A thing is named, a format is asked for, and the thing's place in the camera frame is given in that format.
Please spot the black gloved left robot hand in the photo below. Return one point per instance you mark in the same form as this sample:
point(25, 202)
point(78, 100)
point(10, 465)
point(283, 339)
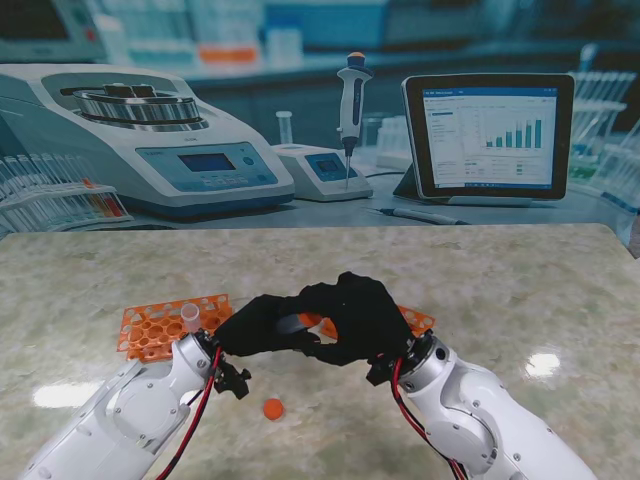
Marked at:
point(250, 330)

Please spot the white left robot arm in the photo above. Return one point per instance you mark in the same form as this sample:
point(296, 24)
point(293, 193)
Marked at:
point(110, 425)

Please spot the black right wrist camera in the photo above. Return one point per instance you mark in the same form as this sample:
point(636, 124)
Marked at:
point(381, 370)

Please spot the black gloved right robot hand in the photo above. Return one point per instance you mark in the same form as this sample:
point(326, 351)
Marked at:
point(370, 320)

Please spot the printed laboratory backdrop banner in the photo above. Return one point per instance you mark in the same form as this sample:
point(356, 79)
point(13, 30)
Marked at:
point(320, 100)

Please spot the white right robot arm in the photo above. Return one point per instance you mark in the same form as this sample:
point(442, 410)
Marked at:
point(475, 415)

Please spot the clear plastic test tube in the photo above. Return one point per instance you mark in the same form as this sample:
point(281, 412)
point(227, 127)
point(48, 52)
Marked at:
point(190, 315)
point(289, 324)

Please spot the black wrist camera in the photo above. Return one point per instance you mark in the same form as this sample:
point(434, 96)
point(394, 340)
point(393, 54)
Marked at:
point(234, 380)
point(381, 370)

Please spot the orange test tube rack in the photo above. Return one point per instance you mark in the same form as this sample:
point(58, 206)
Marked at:
point(420, 320)
point(150, 335)

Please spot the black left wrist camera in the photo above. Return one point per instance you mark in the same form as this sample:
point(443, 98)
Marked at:
point(234, 380)

